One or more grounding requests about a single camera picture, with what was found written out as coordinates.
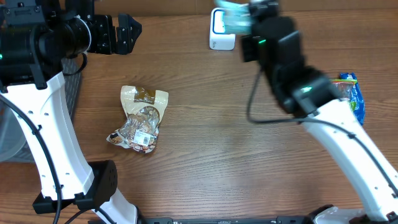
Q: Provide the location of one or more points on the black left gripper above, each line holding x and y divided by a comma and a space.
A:
127, 40

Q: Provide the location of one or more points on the teal snack packet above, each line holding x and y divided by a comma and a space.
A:
237, 18

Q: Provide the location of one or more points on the beige nut snack bag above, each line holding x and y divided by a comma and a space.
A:
144, 110

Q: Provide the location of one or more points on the green candy packet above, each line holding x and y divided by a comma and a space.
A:
346, 89

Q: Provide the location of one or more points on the blue snack packet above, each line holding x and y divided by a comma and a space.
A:
356, 100

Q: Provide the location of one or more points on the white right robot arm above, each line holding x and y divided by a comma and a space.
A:
313, 101

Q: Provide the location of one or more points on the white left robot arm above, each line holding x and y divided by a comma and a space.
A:
35, 37

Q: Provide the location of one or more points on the white barcode scanner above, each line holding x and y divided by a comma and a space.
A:
219, 39

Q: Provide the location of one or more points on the grey plastic basket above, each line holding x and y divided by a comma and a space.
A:
14, 147

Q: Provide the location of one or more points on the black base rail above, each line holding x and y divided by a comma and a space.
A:
277, 220

